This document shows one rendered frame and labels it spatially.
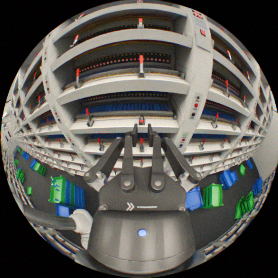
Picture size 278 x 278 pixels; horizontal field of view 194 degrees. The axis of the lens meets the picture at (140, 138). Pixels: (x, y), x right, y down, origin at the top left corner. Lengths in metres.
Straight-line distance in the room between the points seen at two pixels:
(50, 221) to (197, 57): 0.97
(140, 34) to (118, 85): 0.21
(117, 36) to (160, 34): 0.14
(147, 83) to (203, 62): 0.24
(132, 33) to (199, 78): 0.28
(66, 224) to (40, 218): 0.18
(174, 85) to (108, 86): 0.24
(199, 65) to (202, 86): 0.08
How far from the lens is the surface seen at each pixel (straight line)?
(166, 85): 0.32
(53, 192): 1.19
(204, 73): 0.38
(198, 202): 1.21
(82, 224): 0.73
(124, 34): 0.35
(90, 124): 0.44
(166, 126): 0.38
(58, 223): 0.66
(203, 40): 0.42
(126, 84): 0.31
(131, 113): 0.40
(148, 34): 0.35
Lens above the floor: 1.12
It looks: 42 degrees down
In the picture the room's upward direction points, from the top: 1 degrees counter-clockwise
